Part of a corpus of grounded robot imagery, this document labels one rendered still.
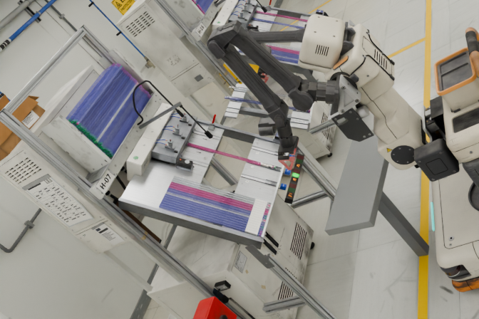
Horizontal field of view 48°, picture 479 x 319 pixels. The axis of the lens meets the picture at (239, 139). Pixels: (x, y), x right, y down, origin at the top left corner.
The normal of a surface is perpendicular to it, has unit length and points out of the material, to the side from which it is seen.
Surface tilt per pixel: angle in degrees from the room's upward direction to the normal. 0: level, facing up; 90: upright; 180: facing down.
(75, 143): 90
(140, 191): 48
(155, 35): 90
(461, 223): 0
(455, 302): 0
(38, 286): 90
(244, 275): 90
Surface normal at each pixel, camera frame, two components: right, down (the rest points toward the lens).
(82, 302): 0.73, -0.36
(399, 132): -0.22, 0.62
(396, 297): -0.64, -0.68
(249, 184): 0.11, -0.72
